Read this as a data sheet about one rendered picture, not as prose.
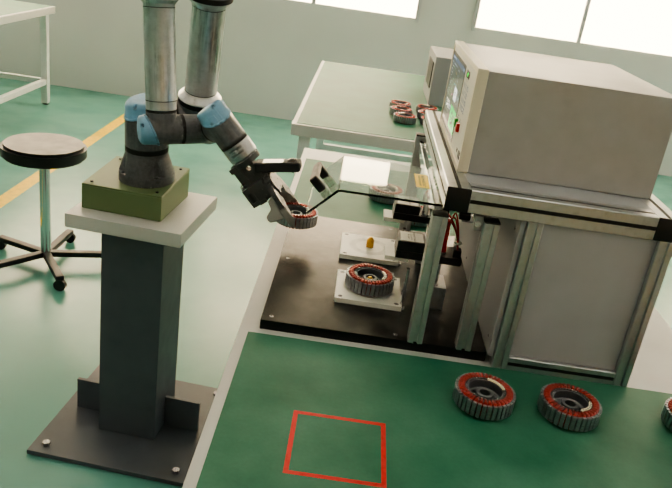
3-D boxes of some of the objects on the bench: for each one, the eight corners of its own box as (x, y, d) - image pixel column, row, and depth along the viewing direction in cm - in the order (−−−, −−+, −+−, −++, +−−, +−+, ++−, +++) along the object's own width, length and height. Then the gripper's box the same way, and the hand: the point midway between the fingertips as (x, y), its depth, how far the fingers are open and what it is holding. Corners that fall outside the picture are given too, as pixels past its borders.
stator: (485, 429, 127) (489, 412, 125) (439, 396, 135) (443, 379, 133) (524, 411, 134) (529, 394, 132) (479, 380, 141) (483, 364, 140)
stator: (342, 293, 161) (344, 278, 160) (346, 273, 171) (348, 258, 170) (391, 302, 161) (394, 287, 159) (393, 280, 171) (395, 266, 169)
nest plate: (339, 258, 182) (339, 253, 181) (341, 235, 196) (342, 231, 195) (397, 266, 182) (398, 262, 181) (396, 243, 196) (397, 239, 195)
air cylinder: (419, 306, 163) (424, 285, 161) (417, 292, 170) (422, 271, 168) (441, 310, 163) (446, 288, 161) (439, 295, 170) (443, 274, 168)
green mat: (167, 573, 90) (167, 572, 90) (248, 332, 147) (248, 331, 147) (908, 682, 91) (908, 681, 90) (704, 399, 147) (704, 398, 147)
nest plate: (333, 302, 159) (334, 297, 159) (337, 273, 173) (337, 268, 173) (400, 311, 159) (401, 306, 159) (398, 282, 173) (399, 277, 173)
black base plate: (259, 328, 149) (260, 319, 148) (292, 219, 208) (293, 212, 207) (484, 361, 149) (487, 352, 148) (454, 243, 208) (455, 236, 207)
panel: (487, 355, 147) (521, 219, 136) (454, 234, 208) (476, 134, 197) (492, 356, 147) (527, 220, 136) (458, 235, 208) (480, 135, 197)
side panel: (491, 367, 147) (528, 221, 135) (489, 360, 150) (525, 216, 138) (626, 387, 147) (676, 243, 135) (622, 379, 150) (670, 237, 138)
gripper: (235, 157, 190) (280, 217, 196) (222, 179, 173) (271, 244, 179) (261, 139, 187) (306, 201, 194) (251, 161, 171) (300, 227, 177)
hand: (298, 215), depth 186 cm, fingers closed on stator, 13 cm apart
